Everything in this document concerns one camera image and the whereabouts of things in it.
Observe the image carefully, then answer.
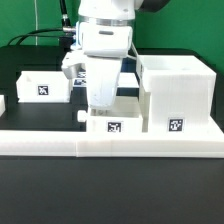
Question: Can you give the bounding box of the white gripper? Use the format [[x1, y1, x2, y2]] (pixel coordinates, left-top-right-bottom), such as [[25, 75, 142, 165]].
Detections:
[[61, 22, 133, 116]]

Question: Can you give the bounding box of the white front drawer tray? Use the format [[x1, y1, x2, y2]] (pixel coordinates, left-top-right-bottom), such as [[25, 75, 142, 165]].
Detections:
[[77, 96, 143, 134]]

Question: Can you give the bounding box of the white drawer tray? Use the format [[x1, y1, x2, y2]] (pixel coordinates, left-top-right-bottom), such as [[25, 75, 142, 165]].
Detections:
[[77, 96, 143, 134], [16, 71, 72, 103]]

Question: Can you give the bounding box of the white drawer cabinet box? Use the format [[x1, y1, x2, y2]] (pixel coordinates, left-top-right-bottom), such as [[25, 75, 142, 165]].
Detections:
[[136, 55, 216, 134]]

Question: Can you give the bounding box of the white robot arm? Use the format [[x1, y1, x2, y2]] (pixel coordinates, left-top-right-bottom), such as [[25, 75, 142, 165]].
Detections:
[[61, 0, 170, 111]]

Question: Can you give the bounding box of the white marker sheet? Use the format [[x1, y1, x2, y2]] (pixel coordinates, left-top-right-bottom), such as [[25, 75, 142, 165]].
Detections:
[[73, 71, 139, 88]]

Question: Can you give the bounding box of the white L-shaped fence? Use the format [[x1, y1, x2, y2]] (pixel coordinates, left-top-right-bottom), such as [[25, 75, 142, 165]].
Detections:
[[0, 121, 224, 158]]

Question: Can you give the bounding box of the black cable bundle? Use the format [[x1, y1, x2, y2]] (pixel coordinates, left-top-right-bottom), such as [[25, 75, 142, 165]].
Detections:
[[7, 0, 76, 47]]

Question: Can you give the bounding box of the white thin cable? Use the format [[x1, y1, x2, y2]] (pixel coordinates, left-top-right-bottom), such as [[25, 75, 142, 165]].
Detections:
[[34, 0, 39, 47]]

